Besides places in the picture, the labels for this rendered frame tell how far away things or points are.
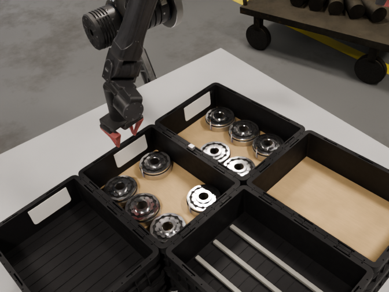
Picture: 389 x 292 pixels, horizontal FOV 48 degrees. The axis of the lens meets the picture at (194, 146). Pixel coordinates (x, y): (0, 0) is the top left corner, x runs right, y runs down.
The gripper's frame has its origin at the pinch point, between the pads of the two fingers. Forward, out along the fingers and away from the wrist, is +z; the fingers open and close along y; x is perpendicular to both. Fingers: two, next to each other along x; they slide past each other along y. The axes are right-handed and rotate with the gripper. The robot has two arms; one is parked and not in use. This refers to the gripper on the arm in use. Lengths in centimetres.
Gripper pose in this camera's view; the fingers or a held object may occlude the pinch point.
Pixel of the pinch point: (125, 138)
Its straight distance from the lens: 127.3
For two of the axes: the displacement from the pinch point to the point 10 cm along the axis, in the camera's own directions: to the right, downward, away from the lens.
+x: -7.4, -4.7, 4.9
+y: 6.7, -5.5, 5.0
